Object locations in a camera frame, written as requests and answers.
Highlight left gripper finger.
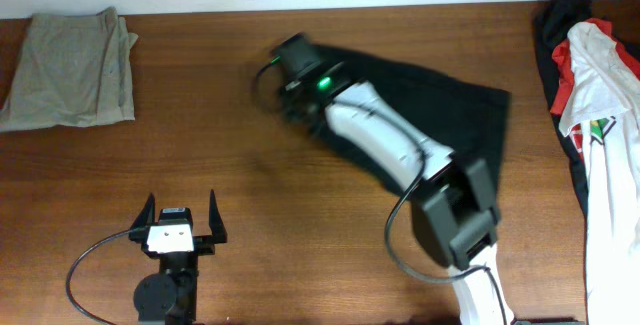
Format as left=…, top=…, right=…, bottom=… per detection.
left=208, top=190, right=227, bottom=243
left=131, top=193, right=155, bottom=229

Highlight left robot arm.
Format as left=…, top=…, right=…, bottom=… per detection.
left=128, top=192, right=227, bottom=325

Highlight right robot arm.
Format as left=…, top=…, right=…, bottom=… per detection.
left=273, top=33, right=514, bottom=324

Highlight black shorts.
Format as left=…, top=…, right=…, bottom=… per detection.
left=316, top=44, right=511, bottom=186

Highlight white printed t-shirt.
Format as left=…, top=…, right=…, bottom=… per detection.
left=559, top=21, right=639, bottom=324

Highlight dark grey garment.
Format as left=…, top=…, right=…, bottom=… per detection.
left=533, top=0, right=614, bottom=213

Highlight folded beige shorts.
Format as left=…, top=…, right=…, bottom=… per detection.
left=1, top=7, right=138, bottom=132

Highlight red garment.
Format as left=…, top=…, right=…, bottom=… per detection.
left=549, top=17, right=640, bottom=161

